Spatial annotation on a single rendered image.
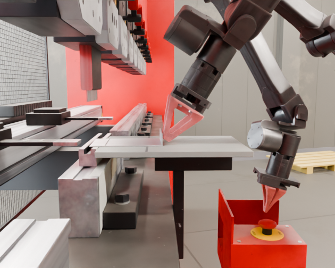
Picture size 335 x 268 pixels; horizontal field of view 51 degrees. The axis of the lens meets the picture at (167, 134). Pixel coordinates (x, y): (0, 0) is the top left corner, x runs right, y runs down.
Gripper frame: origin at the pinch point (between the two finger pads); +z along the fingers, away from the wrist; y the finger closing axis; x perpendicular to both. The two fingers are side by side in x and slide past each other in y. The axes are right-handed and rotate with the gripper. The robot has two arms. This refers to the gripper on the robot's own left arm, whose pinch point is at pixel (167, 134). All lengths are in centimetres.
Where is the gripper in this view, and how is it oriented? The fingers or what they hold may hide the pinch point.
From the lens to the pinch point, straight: 65.7
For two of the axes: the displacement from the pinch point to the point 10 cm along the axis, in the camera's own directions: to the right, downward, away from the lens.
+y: 0.4, 1.5, -9.9
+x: 8.5, 5.1, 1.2
